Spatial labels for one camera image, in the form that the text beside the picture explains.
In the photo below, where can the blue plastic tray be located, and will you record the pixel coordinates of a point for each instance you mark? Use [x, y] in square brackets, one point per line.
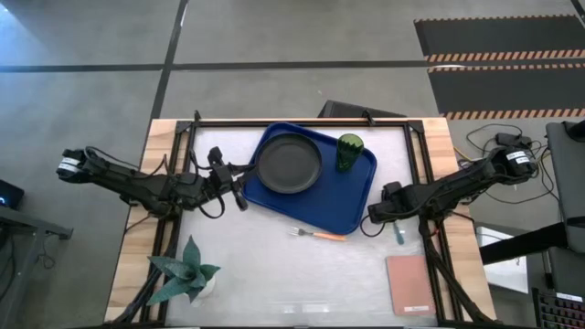
[338, 201]

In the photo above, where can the green faceted cup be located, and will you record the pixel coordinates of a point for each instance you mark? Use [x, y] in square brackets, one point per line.
[349, 151]

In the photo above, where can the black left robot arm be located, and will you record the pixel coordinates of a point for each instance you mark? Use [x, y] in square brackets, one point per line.
[137, 185]

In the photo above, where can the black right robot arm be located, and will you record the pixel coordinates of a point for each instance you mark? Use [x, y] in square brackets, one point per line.
[457, 185]

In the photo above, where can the white box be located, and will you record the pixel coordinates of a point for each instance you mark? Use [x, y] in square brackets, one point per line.
[503, 272]

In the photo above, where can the green succulent plant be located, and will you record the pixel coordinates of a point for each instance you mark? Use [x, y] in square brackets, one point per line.
[189, 272]

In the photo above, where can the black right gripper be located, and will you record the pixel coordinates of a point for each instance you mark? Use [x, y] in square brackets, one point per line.
[394, 203]

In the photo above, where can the backlit keyboard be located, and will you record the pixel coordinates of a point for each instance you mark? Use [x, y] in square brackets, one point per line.
[560, 313]

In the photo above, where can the black device with blue light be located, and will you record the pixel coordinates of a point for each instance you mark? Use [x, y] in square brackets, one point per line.
[9, 194]

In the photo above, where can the black striped-edge floor mat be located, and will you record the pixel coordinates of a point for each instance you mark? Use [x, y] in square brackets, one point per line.
[498, 34]
[507, 89]

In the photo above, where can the black round plate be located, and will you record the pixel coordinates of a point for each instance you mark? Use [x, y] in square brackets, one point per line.
[289, 163]

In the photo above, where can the white plant pot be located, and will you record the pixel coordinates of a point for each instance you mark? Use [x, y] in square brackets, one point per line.
[208, 289]

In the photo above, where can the black aluminium table frame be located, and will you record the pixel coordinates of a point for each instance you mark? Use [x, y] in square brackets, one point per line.
[297, 123]

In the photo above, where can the grey desk top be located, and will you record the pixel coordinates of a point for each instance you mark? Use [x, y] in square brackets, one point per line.
[569, 183]

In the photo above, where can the grey side desk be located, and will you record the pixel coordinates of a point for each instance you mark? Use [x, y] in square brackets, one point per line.
[23, 224]

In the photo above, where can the black box behind table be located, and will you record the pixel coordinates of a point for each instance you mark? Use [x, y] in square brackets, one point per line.
[347, 109]

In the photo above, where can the black desk beam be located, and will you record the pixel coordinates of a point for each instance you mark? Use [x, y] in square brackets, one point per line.
[525, 242]

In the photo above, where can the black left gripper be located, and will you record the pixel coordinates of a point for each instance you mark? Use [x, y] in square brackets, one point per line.
[224, 180]

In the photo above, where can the pink notebook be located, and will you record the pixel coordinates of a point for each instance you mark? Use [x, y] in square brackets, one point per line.
[410, 285]

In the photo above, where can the teal spoon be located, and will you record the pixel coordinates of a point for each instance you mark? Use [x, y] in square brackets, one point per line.
[400, 234]

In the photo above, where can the black power adapter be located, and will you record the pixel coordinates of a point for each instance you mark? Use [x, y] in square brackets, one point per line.
[509, 138]

